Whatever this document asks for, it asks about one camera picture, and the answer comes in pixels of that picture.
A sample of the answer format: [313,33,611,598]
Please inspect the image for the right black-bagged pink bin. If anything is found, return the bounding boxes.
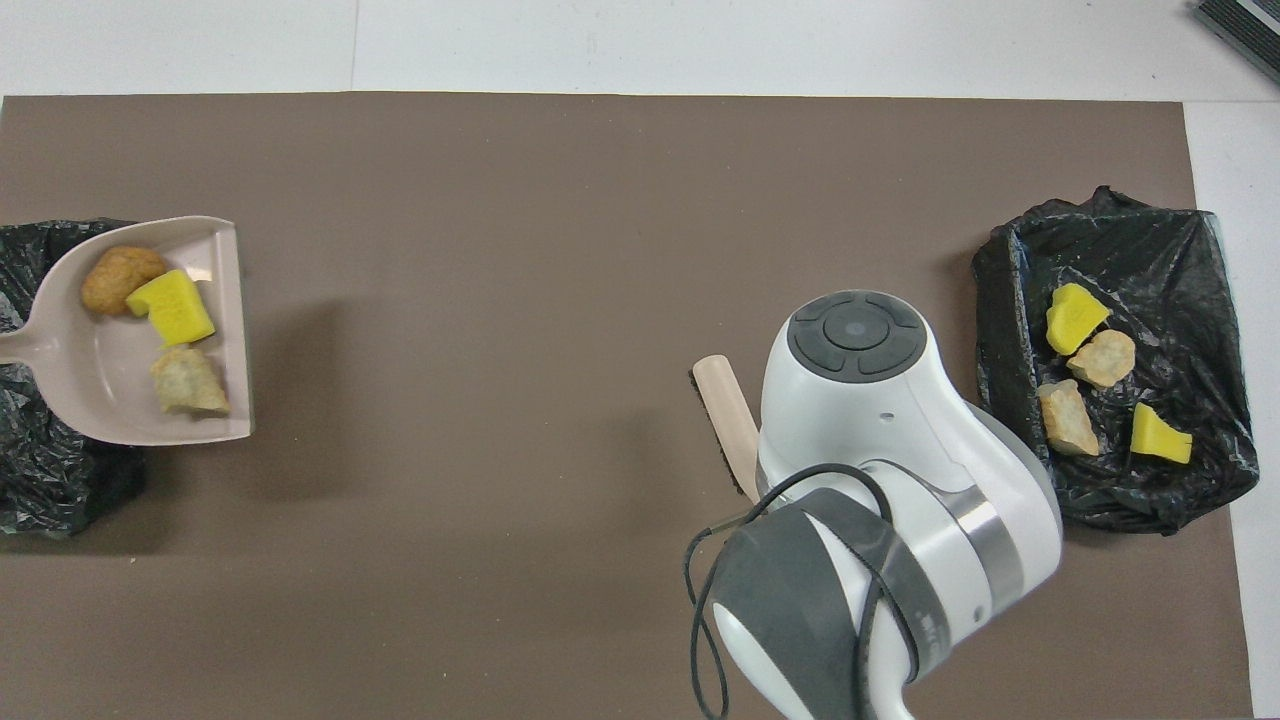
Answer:
[0,218,151,541]

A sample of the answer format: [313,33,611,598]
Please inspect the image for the brown table mat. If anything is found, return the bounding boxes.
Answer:
[0,92,1256,720]

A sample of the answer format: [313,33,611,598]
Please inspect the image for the beige hand brush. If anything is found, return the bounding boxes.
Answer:
[691,354,766,501]

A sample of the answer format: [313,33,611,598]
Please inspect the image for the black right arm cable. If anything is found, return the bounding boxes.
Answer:
[683,462,921,720]

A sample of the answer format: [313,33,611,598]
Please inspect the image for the yellow sponge piece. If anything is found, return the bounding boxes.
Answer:
[125,269,217,348]
[1130,402,1194,465]
[1046,283,1113,357]

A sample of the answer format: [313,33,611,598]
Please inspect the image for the striped bread piece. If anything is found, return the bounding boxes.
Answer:
[1036,379,1101,458]

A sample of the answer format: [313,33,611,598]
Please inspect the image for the beige plastic dustpan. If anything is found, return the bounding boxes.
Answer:
[0,215,256,448]

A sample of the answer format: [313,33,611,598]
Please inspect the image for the pale food scrap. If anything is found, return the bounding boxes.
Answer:
[150,345,231,416]
[1066,329,1138,390]

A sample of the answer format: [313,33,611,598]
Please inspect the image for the dark ribbed object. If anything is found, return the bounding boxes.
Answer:
[1192,0,1280,86]

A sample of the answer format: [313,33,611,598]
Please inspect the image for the brown fried nugget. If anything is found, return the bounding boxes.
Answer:
[80,246,168,317]

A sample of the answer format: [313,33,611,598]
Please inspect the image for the left black-bagged bin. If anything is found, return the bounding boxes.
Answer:
[972,185,1261,536]

